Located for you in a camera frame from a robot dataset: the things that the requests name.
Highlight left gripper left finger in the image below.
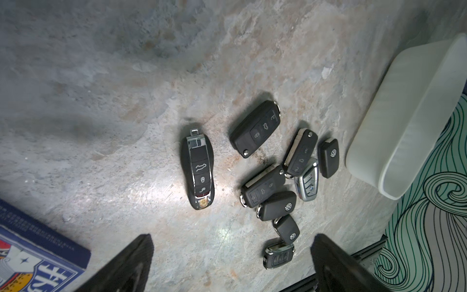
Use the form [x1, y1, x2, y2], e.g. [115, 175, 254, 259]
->
[77, 234, 154, 292]

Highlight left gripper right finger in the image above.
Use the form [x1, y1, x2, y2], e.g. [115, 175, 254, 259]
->
[309, 233, 391, 292]

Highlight black key with chrome trim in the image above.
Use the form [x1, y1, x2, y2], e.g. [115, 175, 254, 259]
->
[263, 238, 295, 270]

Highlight silver BMW key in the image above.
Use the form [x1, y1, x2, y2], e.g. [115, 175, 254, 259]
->
[294, 158, 319, 201]

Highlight black vw key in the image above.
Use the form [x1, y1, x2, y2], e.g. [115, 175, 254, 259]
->
[272, 215, 300, 245]
[318, 137, 339, 178]
[257, 191, 297, 221]

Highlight black chrome Porsche key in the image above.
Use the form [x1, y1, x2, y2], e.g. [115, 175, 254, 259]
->
[181, 128, 215, 210]

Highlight white storage box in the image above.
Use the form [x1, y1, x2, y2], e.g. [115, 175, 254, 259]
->
[345, 34, 467, 200]

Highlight blue playing card box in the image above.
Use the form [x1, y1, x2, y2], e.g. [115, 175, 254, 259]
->
[1, 200, 91, 292]

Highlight black flip key middle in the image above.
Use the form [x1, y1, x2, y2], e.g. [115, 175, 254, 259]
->
[240, 164, 286, 208]

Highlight black flip key with silver edge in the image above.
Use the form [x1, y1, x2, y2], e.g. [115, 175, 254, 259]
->
[283, 128, 318, 178]

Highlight black flip key upper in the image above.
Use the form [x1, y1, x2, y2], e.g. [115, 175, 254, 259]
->
[229, 100, 281, 158]

